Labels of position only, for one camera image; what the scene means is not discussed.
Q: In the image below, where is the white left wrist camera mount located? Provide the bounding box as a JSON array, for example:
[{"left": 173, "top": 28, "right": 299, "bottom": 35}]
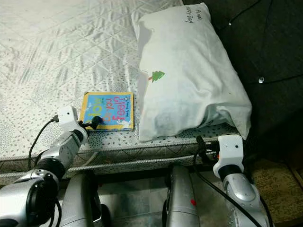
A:
[{"left": 57, "top": 105, "right": 89, "bottom": 142}]

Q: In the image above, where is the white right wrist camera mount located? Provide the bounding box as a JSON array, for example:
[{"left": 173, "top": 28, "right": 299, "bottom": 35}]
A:
[{"left": 213, "top": 135, "right": 245, "bottom": 178}]

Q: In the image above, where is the grey robot leg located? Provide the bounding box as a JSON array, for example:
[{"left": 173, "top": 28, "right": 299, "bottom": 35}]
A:
[
  {"left": 58, "top": 170, "right": 112, "bottom": 227},
  {"left": 161, "top": 165, "right": 201, "bottom": 227}
]

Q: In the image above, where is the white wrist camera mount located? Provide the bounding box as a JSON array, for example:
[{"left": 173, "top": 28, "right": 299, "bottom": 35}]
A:
[
  {"left": 57, "top": 105, "right": 89, "bottom": 142},
  {"left": 213, "top": 135, "right": 245, "bottom": 178}
]

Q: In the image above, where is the white pillow with tree print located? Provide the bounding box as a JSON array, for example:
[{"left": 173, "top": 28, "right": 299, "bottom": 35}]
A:
[{"left": 132, "top": 2, "right": 252, "bottom": 142}]

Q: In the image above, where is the grey quilted mattress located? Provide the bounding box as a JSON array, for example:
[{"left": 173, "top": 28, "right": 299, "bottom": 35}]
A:
[{"left": 0, "top": 0, "right": 252, "bottom": 186}]

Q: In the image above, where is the grey right robot leg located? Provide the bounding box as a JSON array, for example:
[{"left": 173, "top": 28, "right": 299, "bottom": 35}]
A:
[{"left": 161, "top": 165, "right": 201, "bottom": 227}]

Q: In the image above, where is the dark tufted headboard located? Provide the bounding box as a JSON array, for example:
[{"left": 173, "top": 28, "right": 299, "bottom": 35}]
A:
[{"left": 182, "top": 0, "right": 303, "bottom": 164}]

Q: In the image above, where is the yellow and blue children's book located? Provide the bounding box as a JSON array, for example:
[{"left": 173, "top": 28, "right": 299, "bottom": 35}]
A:
[{"left": 80, "top": 91, "right": 134, "bottom": 131}]

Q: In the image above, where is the grey left robot leg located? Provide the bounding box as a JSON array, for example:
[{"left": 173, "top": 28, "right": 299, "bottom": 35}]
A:
[{"left": 58, "top": 170, "right": 112, "bottom": 227}]

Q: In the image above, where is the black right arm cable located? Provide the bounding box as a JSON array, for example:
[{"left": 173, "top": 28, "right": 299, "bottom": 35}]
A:
[{"left": 193, "top": 150, "right": 268, "bottom": 227}]

